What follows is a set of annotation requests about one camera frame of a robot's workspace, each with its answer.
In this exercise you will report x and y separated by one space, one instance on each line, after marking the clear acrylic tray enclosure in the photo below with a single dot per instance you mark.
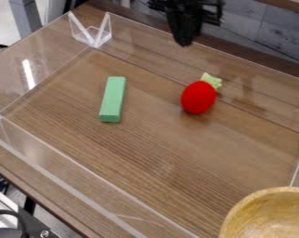
161 174

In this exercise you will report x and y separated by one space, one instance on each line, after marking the black metal bracket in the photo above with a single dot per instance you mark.
35 228

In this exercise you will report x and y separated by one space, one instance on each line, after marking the red plush fruit green leaf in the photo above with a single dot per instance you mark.
200 94

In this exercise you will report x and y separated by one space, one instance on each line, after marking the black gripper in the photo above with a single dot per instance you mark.
185 15

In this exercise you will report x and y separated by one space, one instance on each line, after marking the wooden bowl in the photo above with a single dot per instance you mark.
266 214

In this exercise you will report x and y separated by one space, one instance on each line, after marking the green rectangular block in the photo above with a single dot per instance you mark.
111 101

